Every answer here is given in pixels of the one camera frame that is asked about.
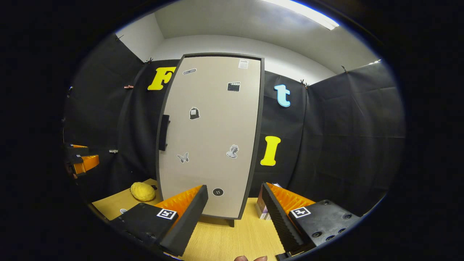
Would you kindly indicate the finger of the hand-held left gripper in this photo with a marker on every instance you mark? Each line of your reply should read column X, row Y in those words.
column 78, row 151
column 87, row 164

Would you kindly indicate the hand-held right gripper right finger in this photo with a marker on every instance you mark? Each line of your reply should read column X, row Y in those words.
column 281, row 221

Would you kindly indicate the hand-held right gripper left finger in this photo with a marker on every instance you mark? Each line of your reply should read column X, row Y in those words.
column 188, row 224

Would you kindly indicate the dark grey cabinet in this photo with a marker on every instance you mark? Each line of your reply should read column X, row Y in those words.
column 231, row 222

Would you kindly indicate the beige cabinet door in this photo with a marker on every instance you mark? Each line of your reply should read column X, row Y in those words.
column 214, row 127

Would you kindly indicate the white spine book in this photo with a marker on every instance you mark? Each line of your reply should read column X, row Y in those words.
column 268, row 216

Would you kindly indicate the yellow bumpy fruit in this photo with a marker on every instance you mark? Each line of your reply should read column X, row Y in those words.
column 142, row 191

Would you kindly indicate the black backdrop cloth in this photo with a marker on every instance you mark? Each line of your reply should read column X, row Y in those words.
column 344, row 145

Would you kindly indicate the ceiling light strip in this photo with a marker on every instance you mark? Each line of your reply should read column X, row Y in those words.
column 375, row 62

